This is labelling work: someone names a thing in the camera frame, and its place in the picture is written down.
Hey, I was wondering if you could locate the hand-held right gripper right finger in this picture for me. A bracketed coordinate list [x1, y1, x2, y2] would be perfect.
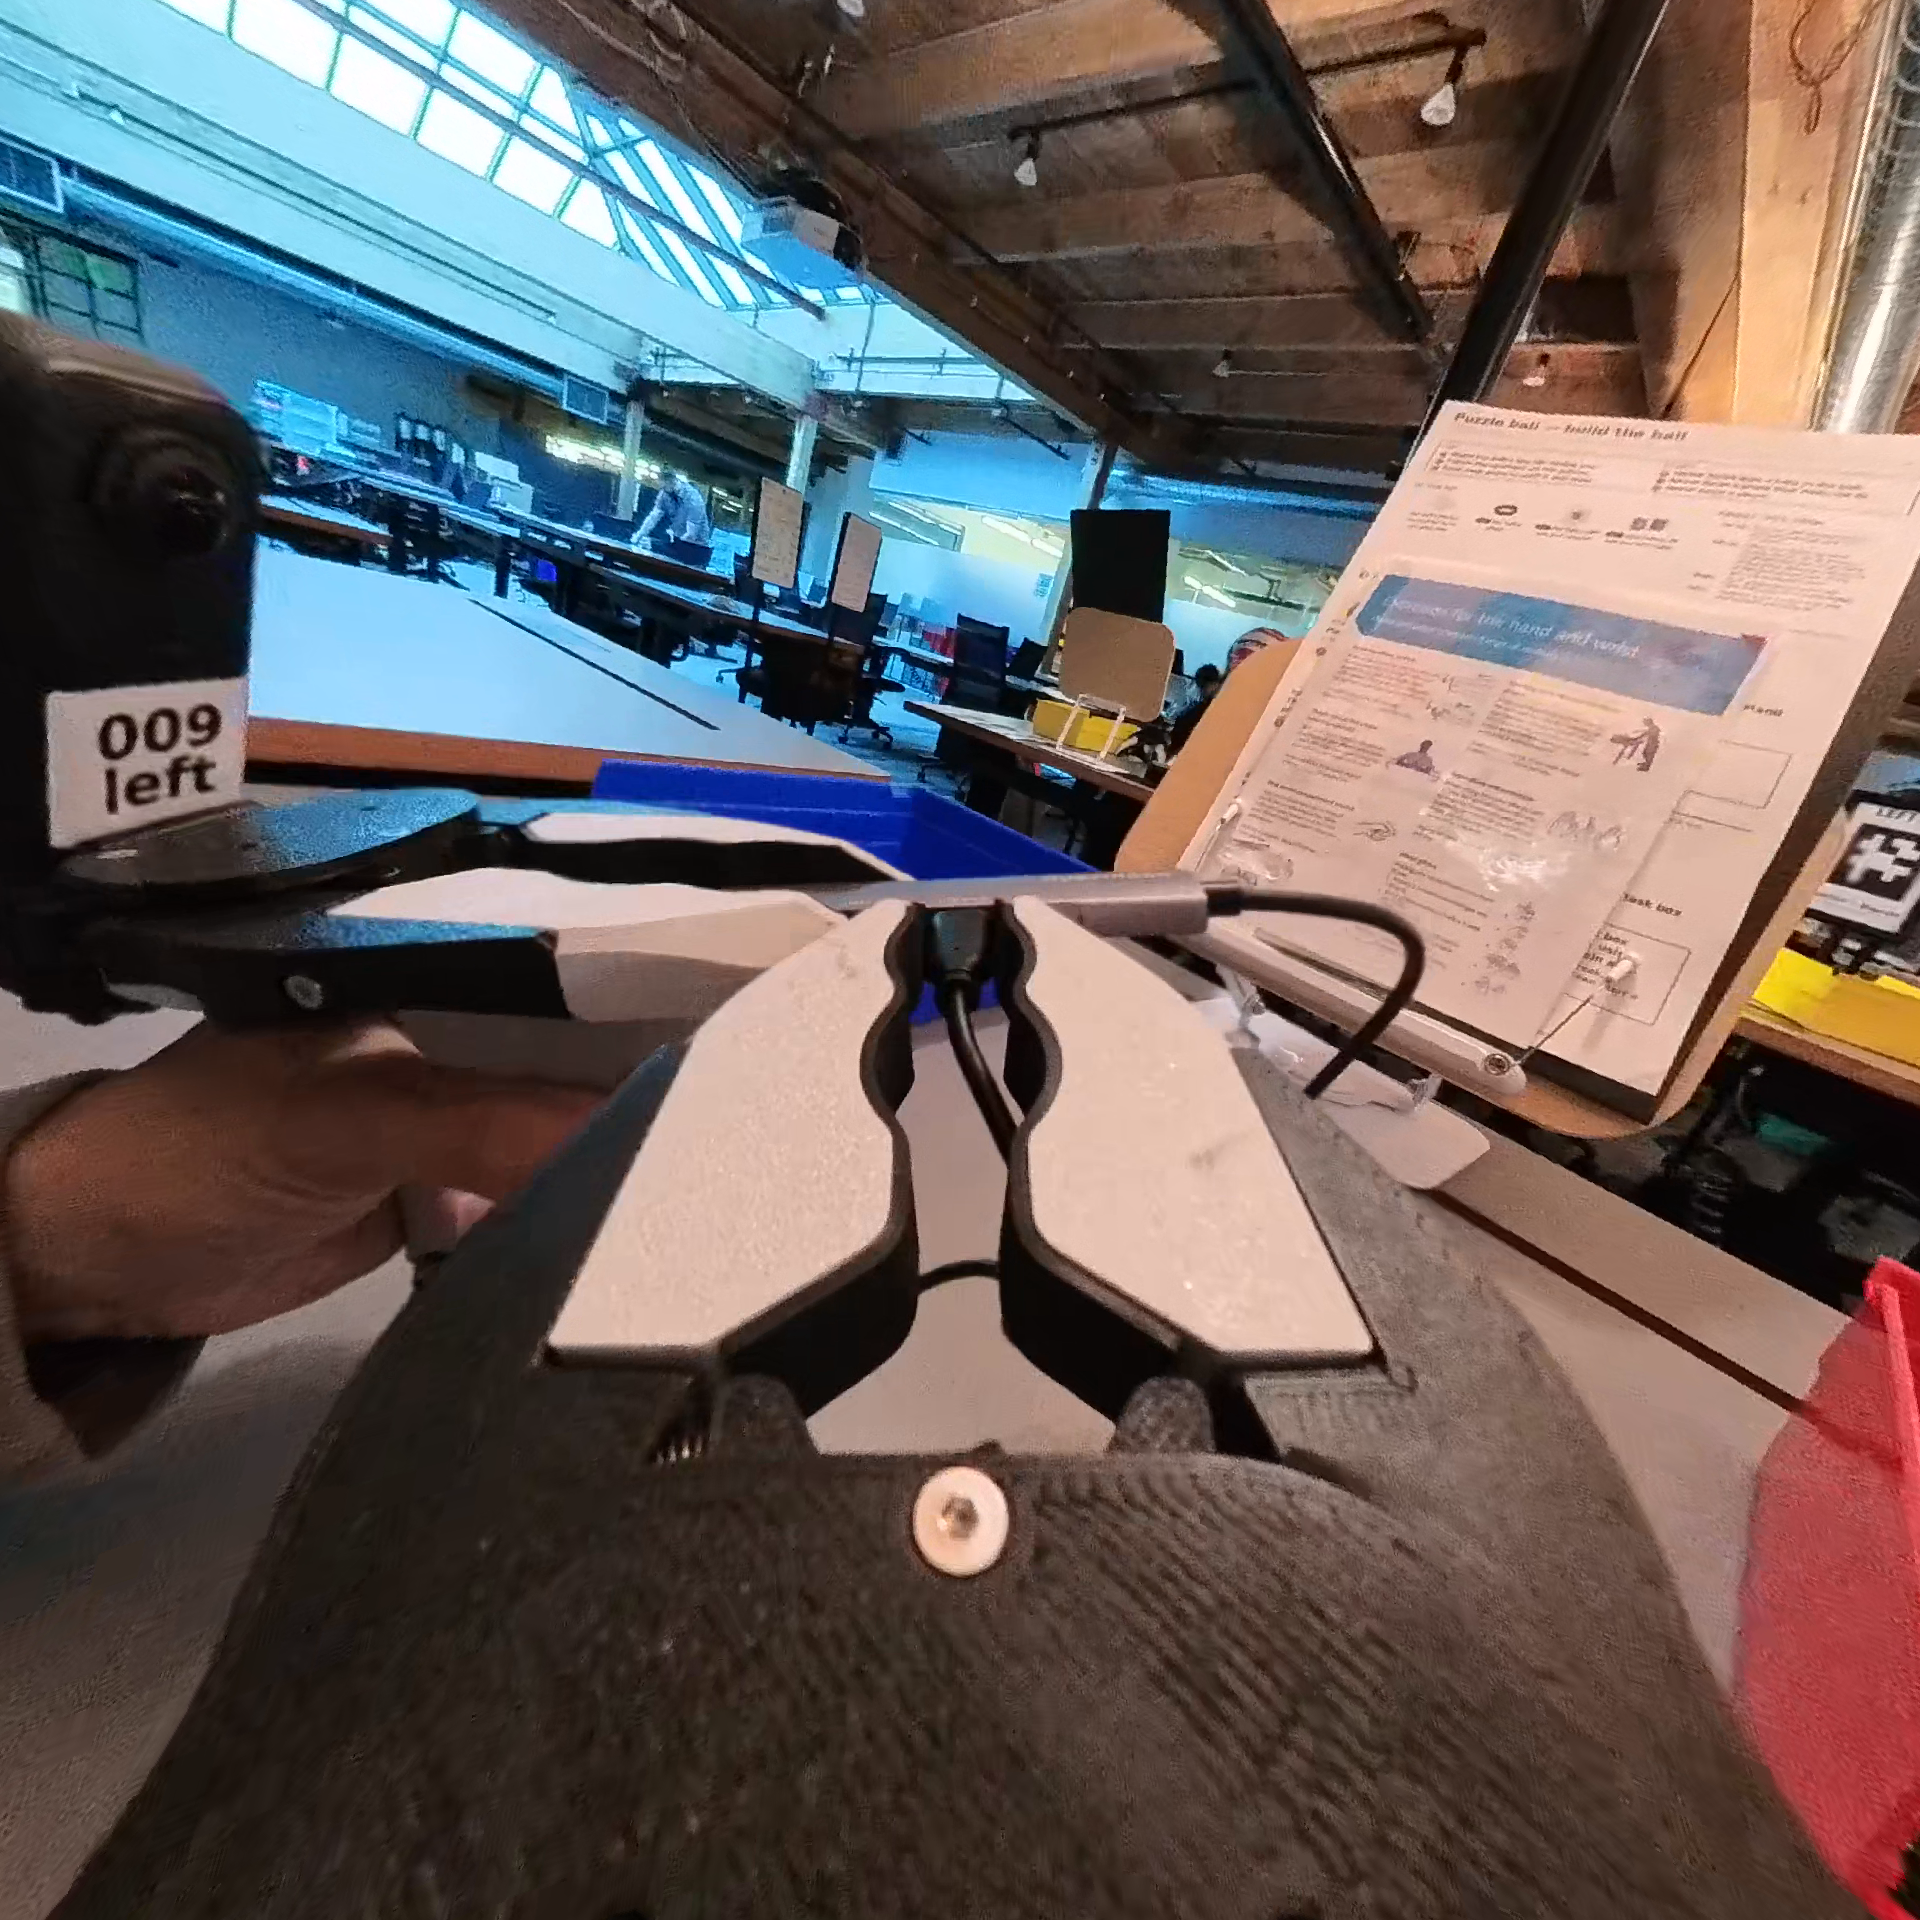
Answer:
[995, 899, 1378, 1421]

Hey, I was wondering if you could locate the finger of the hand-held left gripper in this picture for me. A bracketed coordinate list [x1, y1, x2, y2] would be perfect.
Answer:
[478, 807, 911, 890]
[326, 881, 854, 1024]

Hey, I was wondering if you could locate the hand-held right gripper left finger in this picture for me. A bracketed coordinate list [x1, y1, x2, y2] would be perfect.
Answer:
[547, 900, 920, 1415]

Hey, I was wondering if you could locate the blue plastic bin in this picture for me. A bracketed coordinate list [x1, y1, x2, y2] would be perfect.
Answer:
[591, 758, 1099, 1038]

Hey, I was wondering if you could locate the silver USB hub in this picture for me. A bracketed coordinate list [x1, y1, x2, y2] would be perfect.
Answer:
[816, 878, 1220, 940]

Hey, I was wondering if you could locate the black hub cable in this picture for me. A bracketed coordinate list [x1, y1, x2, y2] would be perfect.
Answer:
[1199, 885, 1431, 1100]

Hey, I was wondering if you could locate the red plastic bin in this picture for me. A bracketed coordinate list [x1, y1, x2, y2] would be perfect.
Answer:
[1730, 1256, 1920, 1920]

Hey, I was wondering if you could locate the person's left forearm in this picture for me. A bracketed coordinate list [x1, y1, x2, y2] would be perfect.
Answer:
[0, 1076, 196, 1485]

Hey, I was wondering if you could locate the grey desk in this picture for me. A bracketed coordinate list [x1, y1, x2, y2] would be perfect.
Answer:
[0, 960, 1855, 1920]

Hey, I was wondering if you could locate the person's left hand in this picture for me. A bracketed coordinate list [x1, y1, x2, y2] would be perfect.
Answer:
[0, 1024, 606, 1342]

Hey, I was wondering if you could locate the instruction sheet on stand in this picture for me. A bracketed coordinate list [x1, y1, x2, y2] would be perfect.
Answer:
[1118, 400, 1920, 1145]

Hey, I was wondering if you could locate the rounded wooden stand board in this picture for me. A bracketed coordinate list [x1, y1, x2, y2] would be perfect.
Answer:
[1057, 608, 1175, 725]

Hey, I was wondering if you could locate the blue banner leaflet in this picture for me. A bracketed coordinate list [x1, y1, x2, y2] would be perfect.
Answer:
[1187, 571, 1775, 1038]

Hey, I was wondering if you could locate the black upright monitor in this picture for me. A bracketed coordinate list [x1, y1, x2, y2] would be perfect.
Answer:
[1067, 508, 1174, 625]

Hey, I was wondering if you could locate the ceiling projector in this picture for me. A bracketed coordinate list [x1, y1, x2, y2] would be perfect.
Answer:
[740, 192, 870, 290]

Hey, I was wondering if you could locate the yellow plastic bin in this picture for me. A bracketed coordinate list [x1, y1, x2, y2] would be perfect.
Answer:
[1755, 943, 1920, 1071]

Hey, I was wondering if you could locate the black white fiducial marker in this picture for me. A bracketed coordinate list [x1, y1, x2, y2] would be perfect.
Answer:
[1806, 804, 1920, 940]

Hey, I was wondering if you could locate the white instruction sheet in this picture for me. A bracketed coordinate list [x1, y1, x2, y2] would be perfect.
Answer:
[1358, 400, 1920, 1097]

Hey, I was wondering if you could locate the black metal post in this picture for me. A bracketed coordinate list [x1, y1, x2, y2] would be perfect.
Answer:
[1425, 0, 1669, 437]

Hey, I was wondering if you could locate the silver ventilation duct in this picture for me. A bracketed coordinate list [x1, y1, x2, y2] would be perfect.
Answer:
[1813, 0, 1920, 437]

